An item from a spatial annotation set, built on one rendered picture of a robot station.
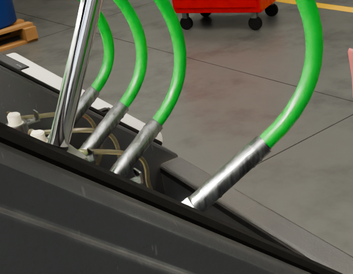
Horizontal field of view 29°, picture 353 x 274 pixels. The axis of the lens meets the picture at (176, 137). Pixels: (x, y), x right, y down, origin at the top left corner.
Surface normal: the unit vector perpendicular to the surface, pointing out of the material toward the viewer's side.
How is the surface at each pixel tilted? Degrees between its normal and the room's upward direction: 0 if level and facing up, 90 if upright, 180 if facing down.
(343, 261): 0
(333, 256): 0
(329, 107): 0
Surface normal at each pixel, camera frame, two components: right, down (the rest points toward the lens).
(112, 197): 0.63, -0.71
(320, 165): -0.14, -0.90
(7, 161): 0.67, -0.07
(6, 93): 0.53, 0.29
